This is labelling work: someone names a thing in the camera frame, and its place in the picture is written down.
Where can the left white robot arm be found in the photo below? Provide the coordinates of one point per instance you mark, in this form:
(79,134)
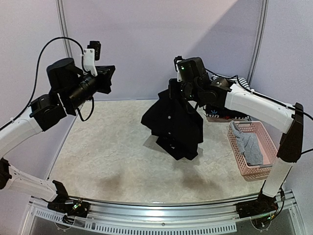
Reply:
(42,114)

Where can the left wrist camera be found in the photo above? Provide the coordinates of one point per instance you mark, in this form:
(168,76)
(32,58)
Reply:
(90,55)

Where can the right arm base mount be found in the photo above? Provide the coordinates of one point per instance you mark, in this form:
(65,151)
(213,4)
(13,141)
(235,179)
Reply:
(261,205)

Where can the grey garment in basket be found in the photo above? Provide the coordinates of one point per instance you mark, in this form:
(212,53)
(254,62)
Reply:
(248,145)

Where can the right aluminium corner post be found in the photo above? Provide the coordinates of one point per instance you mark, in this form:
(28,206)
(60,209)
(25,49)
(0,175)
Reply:
(258,40)

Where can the pink plastic laundry basket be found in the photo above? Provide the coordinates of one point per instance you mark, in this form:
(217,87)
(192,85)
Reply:
(267,147)

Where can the left aluminium corner post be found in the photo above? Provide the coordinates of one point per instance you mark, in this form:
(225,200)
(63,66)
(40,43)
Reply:
(64,29)

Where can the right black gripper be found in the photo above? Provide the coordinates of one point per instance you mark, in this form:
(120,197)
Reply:
(174,88)

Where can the aluminium front rail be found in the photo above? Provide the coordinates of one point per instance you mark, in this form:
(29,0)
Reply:
(206,218)

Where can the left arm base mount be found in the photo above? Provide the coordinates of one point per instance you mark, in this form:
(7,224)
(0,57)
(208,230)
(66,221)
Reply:
(62,203)

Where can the black white striped shirt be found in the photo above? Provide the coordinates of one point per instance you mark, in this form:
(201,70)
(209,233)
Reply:
(240,82)

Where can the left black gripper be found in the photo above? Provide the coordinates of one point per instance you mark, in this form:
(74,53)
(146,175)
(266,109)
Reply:
(106,75)

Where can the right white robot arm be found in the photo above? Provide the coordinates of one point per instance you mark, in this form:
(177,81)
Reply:
(223,93)

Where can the aluminium corner post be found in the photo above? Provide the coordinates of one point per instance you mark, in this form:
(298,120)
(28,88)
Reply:
(64,29)
(258,40)

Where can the black printed folded garment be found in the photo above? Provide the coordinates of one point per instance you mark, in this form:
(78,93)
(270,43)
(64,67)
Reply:
(223,113)

